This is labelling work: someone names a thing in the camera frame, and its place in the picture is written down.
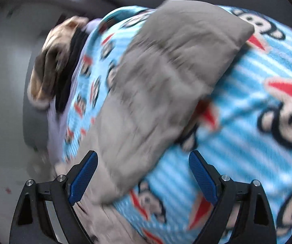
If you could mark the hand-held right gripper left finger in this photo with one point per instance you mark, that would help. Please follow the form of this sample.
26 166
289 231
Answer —
83 175

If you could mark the black cloth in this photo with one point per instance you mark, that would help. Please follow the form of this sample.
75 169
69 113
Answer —
69 63

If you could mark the tan patterned clothing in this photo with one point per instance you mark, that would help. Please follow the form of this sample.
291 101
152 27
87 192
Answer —
49 56

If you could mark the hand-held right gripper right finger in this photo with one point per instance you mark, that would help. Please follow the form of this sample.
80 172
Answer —
201 175

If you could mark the blue striped monkey print blanket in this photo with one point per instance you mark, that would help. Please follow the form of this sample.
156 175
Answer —
250 122

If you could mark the beige padded jacket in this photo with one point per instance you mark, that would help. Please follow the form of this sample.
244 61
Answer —
156 81

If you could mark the purple bedsheet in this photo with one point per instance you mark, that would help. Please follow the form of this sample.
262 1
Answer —
56 132

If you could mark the grey quilted headboard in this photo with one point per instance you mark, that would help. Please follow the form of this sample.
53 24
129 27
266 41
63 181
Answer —
34 127

